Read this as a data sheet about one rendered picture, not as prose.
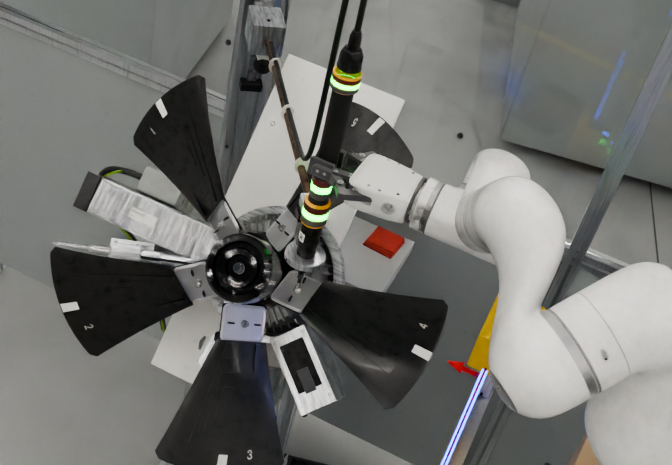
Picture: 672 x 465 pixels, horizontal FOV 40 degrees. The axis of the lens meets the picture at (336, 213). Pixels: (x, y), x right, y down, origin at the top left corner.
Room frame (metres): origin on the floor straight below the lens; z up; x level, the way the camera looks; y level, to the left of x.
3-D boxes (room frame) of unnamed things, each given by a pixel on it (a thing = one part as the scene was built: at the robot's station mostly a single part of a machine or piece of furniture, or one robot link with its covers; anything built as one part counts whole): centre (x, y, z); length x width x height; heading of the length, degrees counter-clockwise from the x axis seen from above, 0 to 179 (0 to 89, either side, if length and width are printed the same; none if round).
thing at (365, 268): (1.76, 0.00, 0.84); 0.36 x 0.24 x 0.03; 75
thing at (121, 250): (1.30, 0.36, 1.08); 0.07 x 0.04 x 0.06; 85
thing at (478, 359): (1.39, -0.39, 1.02); 0.16 x 0.10 x 0.11; 165
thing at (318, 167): (1.17, 0.03, 1.46); 0.07 x 0.03 x 0.03; 75
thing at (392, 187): (1.17, -0.07, 1.46); 0.11 x 0.10 x 0.07; 75
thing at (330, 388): (1.22, -0.02, 0.98); 0.20 x 0.16 x 0.20; 165
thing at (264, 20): (1.79, 0.24, 1.35); 0.10 x 0.07 x 0.08; 20
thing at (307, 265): (1.21, 0.04, 1.31); 0.09 x 0.07 x 0.10; 20
